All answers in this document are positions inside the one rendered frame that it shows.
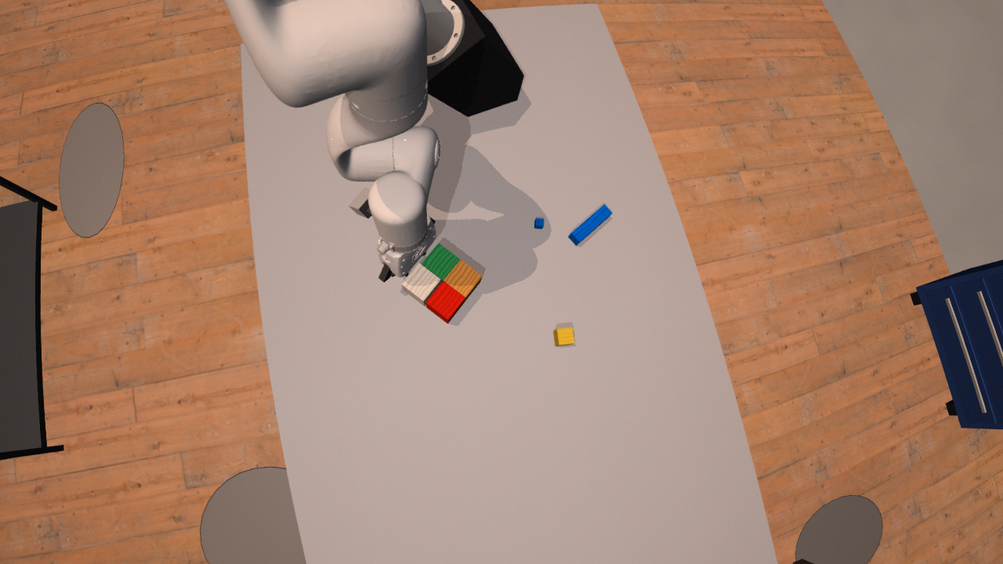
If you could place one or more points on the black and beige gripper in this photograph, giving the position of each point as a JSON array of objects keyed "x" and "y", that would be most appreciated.
[{"x": 400, "y": 263}]

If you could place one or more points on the orange cube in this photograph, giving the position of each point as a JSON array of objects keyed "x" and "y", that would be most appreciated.
[{"x": 463, "y": 279}]

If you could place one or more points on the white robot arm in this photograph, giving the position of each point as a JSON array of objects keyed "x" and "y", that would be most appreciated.
[{"x": 307, "y": 51}]

